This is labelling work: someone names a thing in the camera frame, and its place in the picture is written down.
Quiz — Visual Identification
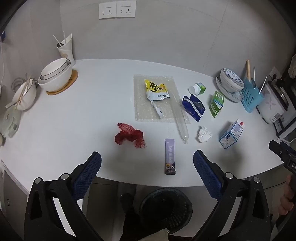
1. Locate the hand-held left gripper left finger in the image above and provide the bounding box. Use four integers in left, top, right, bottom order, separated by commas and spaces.
24, 151, 104, 241

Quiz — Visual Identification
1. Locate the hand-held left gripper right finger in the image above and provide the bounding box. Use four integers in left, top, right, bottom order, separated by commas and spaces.
193, 150, 272, 241

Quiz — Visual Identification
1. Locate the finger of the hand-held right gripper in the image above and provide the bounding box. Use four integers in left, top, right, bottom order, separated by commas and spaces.
279, 142, 296, 154
269, 140, 289, 163

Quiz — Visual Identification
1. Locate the white tissue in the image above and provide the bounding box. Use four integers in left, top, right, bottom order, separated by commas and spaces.
198, 126, 213, 142

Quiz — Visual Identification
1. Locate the black mesh trash bin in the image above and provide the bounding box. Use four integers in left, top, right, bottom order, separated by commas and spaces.
139, 188, 193, 234

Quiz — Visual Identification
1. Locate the clear inflated plastic tube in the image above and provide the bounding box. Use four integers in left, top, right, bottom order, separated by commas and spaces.
170, 93, 189, 143

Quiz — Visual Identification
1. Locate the green cardboard box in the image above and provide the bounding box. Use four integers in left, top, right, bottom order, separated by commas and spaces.
209, 91, 225, 118

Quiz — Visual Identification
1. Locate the yellow snack packet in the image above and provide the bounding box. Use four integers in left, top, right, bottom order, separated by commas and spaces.
144, 79, 170, 101

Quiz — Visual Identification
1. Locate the person's right hand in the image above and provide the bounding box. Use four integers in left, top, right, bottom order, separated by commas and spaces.
279, 174, 296, 217

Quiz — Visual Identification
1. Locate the black framed device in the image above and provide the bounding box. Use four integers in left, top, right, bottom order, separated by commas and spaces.
273, 113, 296, 144

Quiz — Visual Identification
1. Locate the purple sachet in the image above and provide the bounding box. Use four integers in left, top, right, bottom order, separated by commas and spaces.
164, 138, 177, 175

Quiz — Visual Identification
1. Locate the white rice cooker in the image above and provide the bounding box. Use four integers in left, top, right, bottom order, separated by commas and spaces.
257, 80, 289, 124

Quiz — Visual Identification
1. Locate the blue white carton box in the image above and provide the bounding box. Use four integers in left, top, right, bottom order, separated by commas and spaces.
218, 119, 244, 149

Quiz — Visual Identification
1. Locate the red mesh net bag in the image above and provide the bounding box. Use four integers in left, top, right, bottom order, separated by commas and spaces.
114, 123, 147, 149

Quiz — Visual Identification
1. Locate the blue utensil basket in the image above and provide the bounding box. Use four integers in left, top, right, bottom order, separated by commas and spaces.
241, 78, 264, 113

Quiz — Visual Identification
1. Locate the blue tissue packet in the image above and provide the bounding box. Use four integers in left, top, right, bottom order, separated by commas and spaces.
181, 94, 206, 122

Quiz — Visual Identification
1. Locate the white plate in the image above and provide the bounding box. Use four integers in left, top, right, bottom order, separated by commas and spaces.
216, 75, 244, 103

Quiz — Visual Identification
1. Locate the torn white wrapper piece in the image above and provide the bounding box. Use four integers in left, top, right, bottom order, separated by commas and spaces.
150, 100, 163, 120

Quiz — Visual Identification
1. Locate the small green carton white cap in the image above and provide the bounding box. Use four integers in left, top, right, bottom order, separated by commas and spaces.
189, 83, 206, 95

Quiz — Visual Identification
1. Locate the blue patterned bowl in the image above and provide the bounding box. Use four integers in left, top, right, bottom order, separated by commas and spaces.
219, 68, 245, 91

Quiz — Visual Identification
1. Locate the bubble wrap sheet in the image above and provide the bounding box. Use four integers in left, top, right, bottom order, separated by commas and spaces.
133, 74, 191, 124

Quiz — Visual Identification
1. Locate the round wooden coaster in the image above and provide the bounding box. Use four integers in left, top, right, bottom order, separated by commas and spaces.
46, 69, 78, 95

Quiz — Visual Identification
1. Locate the white bowl with chopsticks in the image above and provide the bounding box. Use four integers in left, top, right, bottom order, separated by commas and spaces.
12, 79, 37, 111

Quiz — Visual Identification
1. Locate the wooden chopstick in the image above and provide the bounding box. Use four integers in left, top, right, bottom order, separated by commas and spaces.
16, 75, 31, 105
14, 77, 30, 107

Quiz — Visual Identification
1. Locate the white bowl dark rim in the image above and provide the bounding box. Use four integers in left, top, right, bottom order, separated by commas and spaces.
40, 58, 71, 80

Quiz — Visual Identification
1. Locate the white paper cup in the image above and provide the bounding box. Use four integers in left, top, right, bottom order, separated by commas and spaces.
57, 34, 75, 66

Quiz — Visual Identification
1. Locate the white cable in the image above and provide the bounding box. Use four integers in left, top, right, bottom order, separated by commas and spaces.
10, 77, 27, 91

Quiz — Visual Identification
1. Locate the white wall socket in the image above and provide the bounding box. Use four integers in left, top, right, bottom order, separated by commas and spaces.
116, 1, 136, 18
99, 3, 116, 19

